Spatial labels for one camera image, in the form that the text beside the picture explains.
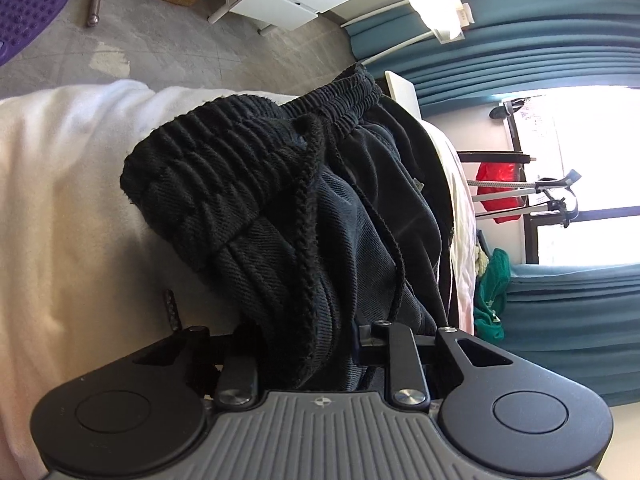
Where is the pale green knitted garment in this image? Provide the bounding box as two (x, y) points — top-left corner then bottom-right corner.
(475, 246), (489, 278)

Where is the teal curtain middle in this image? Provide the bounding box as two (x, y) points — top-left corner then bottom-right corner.
(346, 0), (639, 116)

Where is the purple textured mat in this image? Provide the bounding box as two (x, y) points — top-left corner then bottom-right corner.
(0, 0), (68, 65)

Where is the pastel pink bed duvet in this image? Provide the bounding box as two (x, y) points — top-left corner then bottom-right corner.
(0, 78), (478, 480)

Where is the silver garment steamer stand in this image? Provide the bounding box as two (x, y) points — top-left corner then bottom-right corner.
(468, 170), (582, 228)

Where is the red cloth bag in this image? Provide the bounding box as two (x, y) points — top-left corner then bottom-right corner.
(475, 162), (524, 212)

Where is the black clothes rack bar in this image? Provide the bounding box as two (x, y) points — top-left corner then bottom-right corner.
(458, 151), (535, 165)

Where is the teal curtain right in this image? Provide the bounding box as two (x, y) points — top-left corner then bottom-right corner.
(499, 264), (640, 406)

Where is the white bedside shelf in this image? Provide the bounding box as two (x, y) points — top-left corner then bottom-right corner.
(384, 70), (422, 120)

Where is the teal curtain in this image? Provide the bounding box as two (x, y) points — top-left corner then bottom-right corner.
(499, 264), (640, 406)
(346, 0), (639, 116)

